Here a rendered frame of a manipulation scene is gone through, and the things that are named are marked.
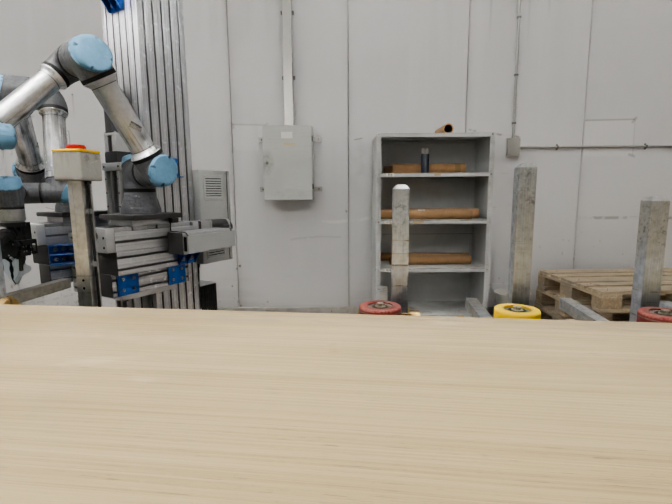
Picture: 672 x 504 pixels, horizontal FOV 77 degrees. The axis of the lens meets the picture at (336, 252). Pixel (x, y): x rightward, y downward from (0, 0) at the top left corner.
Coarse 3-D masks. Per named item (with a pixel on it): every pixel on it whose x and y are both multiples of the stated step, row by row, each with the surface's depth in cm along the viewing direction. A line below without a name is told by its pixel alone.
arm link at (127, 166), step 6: (126, 156) 162; (126, 162) 162; (126, 168) 162; (132, 168) 160; (126, 174) 163; (132, 174) 160; (126, 180) 164; (132, 180) 162; (126, 186) 164; (132, 186) 163; (138, 186) 164; (144, 186) 163
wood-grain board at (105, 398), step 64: (0, 320) 74; (64, 320) 74; (128, 320) 74; (192, 320) 74; (256, 320) 73; (320, 320) 73; (384, 320) 73; (448, 320) 73; (512, 320) 72; (576, 320) 72; (0, 384) 50; (64, 384) 49; (128, 384) 49; (192, 384) 49; (256, 384) 49; (320, 384) 49; (384, 384) 49; (448, 384) 49; (512, 384) 49; (576, 384) 48; (640, 384) 48; (0, 448) 37; (64, 448) 37; (128, 448) 37; (192, 448) 37; (256, 448) 37; (320, 448) 37; (384, 448) 37; (448, 448) 37; (512, 448) 37; (576, 448) 36; (640, 448) 36
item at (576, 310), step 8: (560, 304) 115; (568, 304) 110; (576, 304) 109; (568, 312) 110; (576, 312) 106; (584, 312) 102; (592, 312) 102; (584, 320) 101; (592, 320) 97; (608, 320) 96
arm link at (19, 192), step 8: (0, 176) 138; (8, 176) 139; (16, 176) 141; (0, 184) 137; (8, 184) 138; (16, 184) 140; (0, 192) 138; (8, 192) 138; (16, 192) 140; (24, 192) 145; (0, 200) 138; (8, 200) 139; (16, 200) 140; (0, 208) 138; (8, 208) 139; (16, 208) 140; (24, 208) 144
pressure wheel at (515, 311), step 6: (498, 306) 79; (504, 306) 79; (510, 306) 80; (516, 306) 77; (522, 306) 79; (528, 306) 79; (498, 312) 76; (504, 312) 75; (510, 312) 75; (516, 312) 75; (522, 312) 75; (528, 312) 75; (534, 312) 75; (540, 312) 75; (516, 318) 74; (522, 318) 73; (528, 318) 73; (534, 318) 74; (540, 318) 75
